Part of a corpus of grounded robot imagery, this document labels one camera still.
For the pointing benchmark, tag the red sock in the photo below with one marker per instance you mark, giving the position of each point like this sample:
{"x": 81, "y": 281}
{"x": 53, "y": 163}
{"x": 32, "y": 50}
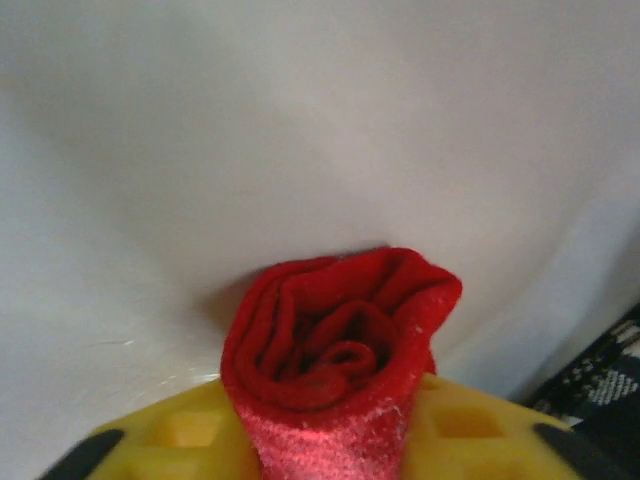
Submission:
{"x": 325, "y": 435}

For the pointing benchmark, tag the black white striped sock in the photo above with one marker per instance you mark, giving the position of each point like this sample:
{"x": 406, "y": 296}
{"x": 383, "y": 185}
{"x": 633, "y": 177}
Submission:
{"x": 600, "y": 380}

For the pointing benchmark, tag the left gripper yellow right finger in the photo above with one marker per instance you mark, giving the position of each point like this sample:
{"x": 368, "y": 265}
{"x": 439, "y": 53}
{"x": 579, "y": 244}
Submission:
{"x": 475, "y": 440}

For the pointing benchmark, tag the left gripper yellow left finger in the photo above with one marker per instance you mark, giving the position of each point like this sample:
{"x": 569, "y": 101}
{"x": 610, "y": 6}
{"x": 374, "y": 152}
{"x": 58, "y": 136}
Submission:
{"x": 175, "y": 440}

